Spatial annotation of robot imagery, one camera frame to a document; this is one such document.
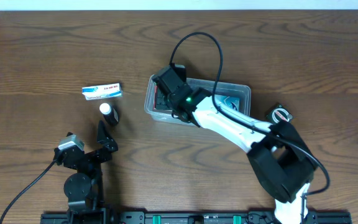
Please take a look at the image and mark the blue Kool Fever box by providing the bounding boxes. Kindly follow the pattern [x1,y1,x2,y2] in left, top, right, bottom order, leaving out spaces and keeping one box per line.
[215,95,240,111]

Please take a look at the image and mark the green Zam-Buk box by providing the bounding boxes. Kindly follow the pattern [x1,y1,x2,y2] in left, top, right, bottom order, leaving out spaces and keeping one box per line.
[266,103,293,124]

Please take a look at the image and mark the red small box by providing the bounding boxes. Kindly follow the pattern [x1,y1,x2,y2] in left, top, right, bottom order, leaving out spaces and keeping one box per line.
[154,85,158,110]

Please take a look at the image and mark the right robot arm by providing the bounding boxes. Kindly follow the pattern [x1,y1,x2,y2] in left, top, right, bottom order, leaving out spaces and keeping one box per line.
[156,83,318,223]

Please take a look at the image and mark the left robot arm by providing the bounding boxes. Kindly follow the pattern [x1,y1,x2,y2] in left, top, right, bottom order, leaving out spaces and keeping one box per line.
[53,121,118,213]

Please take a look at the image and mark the clear plastic container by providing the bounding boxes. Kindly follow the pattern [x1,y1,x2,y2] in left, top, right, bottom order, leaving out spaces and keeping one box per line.
[144,75,251,126]

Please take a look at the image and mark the dark bottle white cap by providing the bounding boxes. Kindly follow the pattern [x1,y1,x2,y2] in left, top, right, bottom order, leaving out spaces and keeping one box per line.
[99,103,119,126]

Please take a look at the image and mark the white blue medicine box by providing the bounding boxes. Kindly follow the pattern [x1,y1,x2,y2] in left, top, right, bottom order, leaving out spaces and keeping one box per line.
[82,83,123,100]

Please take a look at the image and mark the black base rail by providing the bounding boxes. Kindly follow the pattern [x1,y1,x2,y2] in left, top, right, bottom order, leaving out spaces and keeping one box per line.
[40,210,352,224]

